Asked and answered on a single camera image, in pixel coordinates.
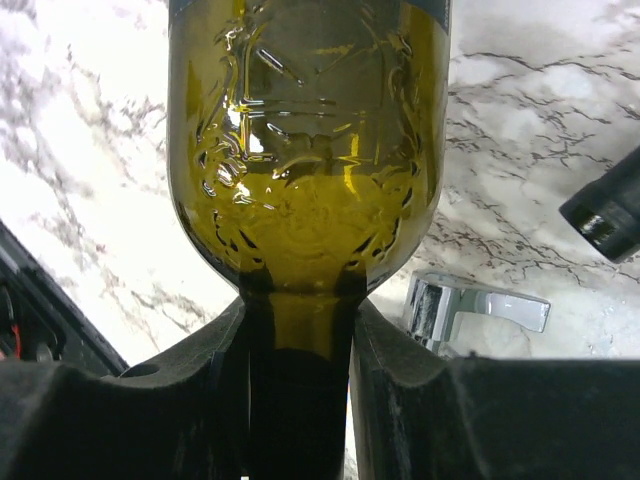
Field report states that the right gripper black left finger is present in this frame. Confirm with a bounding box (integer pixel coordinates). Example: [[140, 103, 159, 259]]
[[1, 302, 247, 479]]

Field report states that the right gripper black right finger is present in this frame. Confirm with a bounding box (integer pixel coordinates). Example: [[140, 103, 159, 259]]
[[350, 302, 639, 479]]

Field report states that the dark bottle black neck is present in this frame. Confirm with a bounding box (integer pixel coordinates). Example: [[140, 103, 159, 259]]
[[559, 148, 640, 264], [167, 1, 450, 479]]

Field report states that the chrome faucet with white fitting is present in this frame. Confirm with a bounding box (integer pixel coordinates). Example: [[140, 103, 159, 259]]
[[399, 270, 551, 358]]

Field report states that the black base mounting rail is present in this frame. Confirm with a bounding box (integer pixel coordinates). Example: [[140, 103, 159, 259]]
[[1, 225, 128, 376]]

